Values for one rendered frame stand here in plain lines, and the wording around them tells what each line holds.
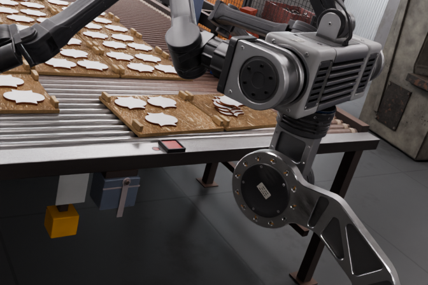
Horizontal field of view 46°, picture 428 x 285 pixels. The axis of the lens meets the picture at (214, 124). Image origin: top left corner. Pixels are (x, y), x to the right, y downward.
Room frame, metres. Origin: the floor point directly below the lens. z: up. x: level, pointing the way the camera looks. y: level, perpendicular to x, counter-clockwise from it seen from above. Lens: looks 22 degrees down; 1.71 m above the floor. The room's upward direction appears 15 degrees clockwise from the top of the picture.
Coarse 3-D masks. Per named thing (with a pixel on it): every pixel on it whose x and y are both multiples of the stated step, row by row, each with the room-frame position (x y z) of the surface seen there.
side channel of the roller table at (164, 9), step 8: (144, 0) 4.41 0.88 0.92; (152, 0) 4.34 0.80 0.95; (160, 8) 4.17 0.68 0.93; (168, 8) 4.16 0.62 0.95; (336, 112) 2.57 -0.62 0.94; (344, 112) 2.58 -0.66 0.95; (344, 120) 2.52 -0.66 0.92; (352, 120) 2.49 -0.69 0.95; (360, 120) 2.51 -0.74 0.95; (360, 128) 2.44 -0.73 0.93; (368, 128) 2.46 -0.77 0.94
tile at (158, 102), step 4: (160, 96) 2.08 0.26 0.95; (148, 100) 2.00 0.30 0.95; (152, 100) 2.01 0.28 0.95; (156, 100) 2.02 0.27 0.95; (160, 100) 2.04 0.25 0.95; (164, 100) 2.05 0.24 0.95; (168, 100) 2.06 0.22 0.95; (172, 100) 2.07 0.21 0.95; (152, 104) 1.96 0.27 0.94; (156, 104) 1.97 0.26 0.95; (160, 104) 1.98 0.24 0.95; (164, 104) 2.00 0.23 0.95; (168, 104) 2.01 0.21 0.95; (172, 104) 2.02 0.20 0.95; (164, 108) 1.97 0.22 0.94
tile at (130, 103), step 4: (116, 100) 1.90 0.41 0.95; (120, 100) 1.91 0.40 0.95; (124, 100) 1.92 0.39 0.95; (128, 100) 1.94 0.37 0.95; (132, 100) 1.95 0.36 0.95; (136, 100) 1.96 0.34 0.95; (140, 100) 1.97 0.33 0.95; (116, 104) 1.87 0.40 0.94; (120, 104) 1.87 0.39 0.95; (124, 104) 1.88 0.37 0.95; (128, 104) 1.89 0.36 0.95; (132, 104) 1.90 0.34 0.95; (136, 104) 1.91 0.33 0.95; (140, 104) 1.92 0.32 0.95; (144, 104) 1.93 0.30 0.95; (128, 108) 1.86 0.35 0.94; (132, 108) 1.87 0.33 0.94; (136, 108) 1.88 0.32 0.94; (140, 108) 1.89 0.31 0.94; (144, 108) 1.90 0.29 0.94
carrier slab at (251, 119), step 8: (200, 96) 2.25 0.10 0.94; (208, 96) 2.28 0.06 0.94; (216, 96) 2.31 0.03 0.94; (200, 104) 2.14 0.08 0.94; (208, 104) 2.17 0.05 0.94; (208, 112) 2.07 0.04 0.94; (216, 112) 2.10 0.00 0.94; (248, 112) 2.21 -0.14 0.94; (256, 112) 2.24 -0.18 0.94; (264, 112) 2.27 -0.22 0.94; (272, 112) 2.30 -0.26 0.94; (232, 120) 2.05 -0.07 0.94; (240, 120) 2.08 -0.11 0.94; (248, 120) 2.10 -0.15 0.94; (256, 120) 2.13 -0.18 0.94; (264, 120) 2.16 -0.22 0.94; (272, 120) 2.19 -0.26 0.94; (224, 128) 1.96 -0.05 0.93; (232, 128) 1.97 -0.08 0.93; (240, 128) 2.00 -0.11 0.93; (248, 128) 2.04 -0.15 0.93; (256, 128) 2.07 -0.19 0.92
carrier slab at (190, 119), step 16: (112, 96) 1.95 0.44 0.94; (128, 96) 2.00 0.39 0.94; (144, 96) 2.05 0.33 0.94; (176, 96) 2.16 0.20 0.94; (128, 112) 1.83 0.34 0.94; (144, 112) 1.88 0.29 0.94; (160, 112) 1.92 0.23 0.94; (176, 112) 1.97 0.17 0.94; (192, 112) 2.02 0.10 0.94; (144, 128) 1.72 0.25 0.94; (160, 128) 1.76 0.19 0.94; (176, 128) 1.81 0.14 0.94; (192, 128) 1.85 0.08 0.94; (208, 128) 1.89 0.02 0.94
